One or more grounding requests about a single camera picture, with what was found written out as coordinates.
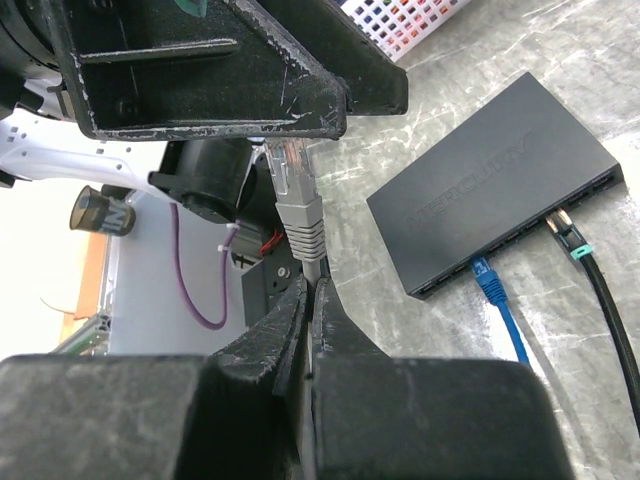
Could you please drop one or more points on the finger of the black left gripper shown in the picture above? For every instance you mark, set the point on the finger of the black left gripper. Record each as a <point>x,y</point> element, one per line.
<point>375,85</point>
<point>186,70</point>

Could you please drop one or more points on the dark grey network switch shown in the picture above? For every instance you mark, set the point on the dark grey network switch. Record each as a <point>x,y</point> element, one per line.
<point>488,184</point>

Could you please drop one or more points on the white plastic mesh basket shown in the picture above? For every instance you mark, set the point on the white plastic mesh basket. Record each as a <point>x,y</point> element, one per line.
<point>397,26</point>

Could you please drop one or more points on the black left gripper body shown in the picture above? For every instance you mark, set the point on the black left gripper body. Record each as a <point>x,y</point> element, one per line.
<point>222,181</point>

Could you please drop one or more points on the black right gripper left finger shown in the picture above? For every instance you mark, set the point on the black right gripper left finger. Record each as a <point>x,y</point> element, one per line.
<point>233,414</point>

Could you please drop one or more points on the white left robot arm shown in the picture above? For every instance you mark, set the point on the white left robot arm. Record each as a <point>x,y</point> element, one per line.
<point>206,104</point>

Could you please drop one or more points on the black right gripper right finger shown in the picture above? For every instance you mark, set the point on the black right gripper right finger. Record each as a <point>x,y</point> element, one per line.
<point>380,417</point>

